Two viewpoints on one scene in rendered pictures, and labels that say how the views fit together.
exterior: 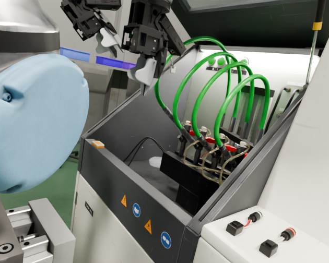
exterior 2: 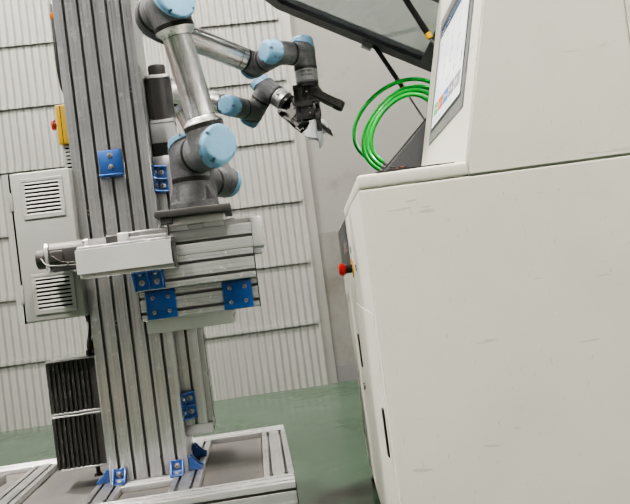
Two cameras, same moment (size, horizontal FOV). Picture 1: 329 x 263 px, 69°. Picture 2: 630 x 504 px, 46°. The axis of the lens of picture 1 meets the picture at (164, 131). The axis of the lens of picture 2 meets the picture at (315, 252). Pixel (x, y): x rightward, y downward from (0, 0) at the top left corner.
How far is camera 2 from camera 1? 198 cm
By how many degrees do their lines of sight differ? 43
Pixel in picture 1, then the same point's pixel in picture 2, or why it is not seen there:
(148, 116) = not seen: hidden behind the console
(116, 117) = not seen: hidden behind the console
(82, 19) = (291, 116)
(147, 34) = (301, 106)
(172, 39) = (327, 100)
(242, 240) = not seen: hidden behind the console
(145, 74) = (312, 131)
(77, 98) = (227, 134)
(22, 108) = (209, 135)
